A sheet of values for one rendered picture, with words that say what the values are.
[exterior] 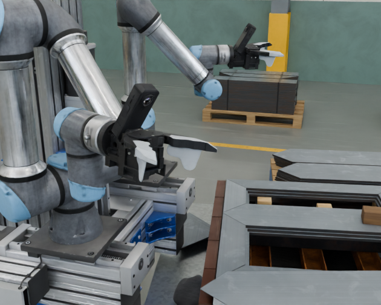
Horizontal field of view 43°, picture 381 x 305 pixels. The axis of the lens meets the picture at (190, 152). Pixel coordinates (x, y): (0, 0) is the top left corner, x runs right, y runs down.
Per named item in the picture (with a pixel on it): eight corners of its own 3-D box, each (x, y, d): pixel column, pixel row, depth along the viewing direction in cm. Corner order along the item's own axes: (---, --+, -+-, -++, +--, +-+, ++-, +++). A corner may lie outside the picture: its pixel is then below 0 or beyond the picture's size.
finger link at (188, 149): (214, 171, 90) (166, 165, 90) (218, 140, 88) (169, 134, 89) (214, 176, 87) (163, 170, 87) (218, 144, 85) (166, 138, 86)
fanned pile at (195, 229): (214, 213, 225) (214, 206, 224) (207, 261, 188) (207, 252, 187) (187, 212, 226) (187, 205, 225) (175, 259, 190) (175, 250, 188)
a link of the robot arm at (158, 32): (135, -19, 155) (231, 88, 173) (133, -20, 166) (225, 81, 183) (109, 6, 157) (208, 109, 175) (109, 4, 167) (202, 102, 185)
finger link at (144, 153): (155, 191, 76) (148, 173, 85) (158, 155, 74) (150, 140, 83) (135, 191, 75) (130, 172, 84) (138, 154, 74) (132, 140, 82)
